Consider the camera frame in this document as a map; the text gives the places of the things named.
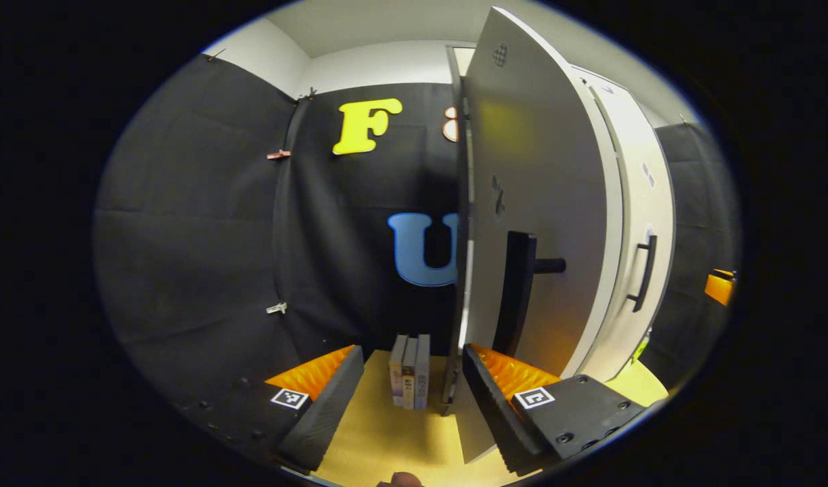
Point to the white clip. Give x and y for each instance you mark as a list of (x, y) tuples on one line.
[(276, 308)]

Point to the black backdrop cloth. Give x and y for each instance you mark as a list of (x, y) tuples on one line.
[(184, 237)]

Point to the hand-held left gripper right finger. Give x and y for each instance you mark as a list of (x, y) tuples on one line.
[(492, 412)]

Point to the copper clip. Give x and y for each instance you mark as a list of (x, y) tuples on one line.
[(277, 155)]

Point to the blue grey spine book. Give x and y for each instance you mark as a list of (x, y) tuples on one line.
[(423, 372)]

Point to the white shoe cabinet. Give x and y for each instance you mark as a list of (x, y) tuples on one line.
[(607, 84)]

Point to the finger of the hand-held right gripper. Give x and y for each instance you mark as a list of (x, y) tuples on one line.
[(720, 287)]

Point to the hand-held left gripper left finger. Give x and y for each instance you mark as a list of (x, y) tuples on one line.
[(326, 412)]

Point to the white cabinet door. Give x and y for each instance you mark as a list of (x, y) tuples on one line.
[(647, 203), (542, 169)]

